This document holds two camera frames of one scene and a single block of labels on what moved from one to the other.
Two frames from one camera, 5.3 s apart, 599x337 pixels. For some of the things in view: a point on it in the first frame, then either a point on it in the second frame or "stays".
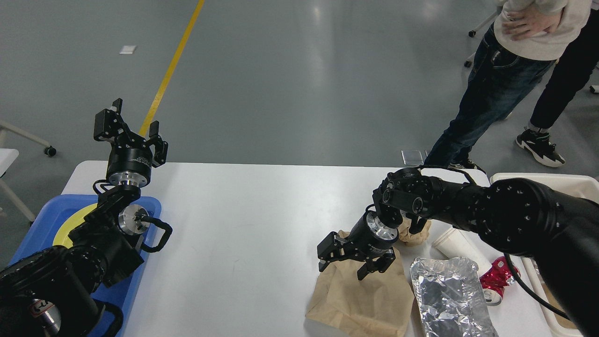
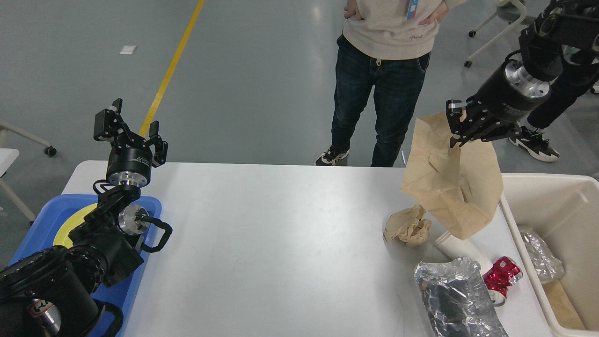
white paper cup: (453, 245) stays
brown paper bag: (379, 305) -> (463, 186)
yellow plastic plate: (72, 221) stays
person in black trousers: (569, 78) stays
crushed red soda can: (493, 282) stays
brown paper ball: (412, 239) stays
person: (527, 38) -> (389, 43)
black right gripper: (369, 237) -> (509, 93)
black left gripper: (130, 161) stays
